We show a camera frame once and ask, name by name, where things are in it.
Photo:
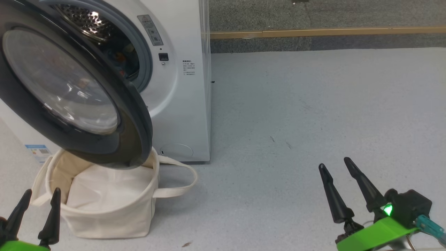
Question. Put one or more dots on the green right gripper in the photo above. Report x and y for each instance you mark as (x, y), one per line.
(376, 235)

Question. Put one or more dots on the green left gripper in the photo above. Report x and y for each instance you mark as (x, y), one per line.
(14, 245)

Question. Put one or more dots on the black round glass washer door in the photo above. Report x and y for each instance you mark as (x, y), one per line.
(59, 87)

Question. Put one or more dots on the blue cartoon print garment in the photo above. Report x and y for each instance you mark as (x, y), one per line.
(120, 57)

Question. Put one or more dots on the cream canvas laundry basket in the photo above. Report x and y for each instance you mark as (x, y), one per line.
(115, 216)

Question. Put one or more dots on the white front-load washing machine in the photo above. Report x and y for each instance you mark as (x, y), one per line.
(181, 115)

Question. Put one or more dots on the black door latch socket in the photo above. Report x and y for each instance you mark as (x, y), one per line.
(163, 56)

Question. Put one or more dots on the blue energy label sticker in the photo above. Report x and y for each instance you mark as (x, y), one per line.
(38, 152)

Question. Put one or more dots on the wooden baseboard strip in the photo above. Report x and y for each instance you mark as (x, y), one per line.
(331, 32)

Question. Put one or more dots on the grey warning sticker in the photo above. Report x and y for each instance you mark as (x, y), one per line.
(150, 30)

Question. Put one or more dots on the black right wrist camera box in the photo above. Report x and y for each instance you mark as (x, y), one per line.
(411, 207)

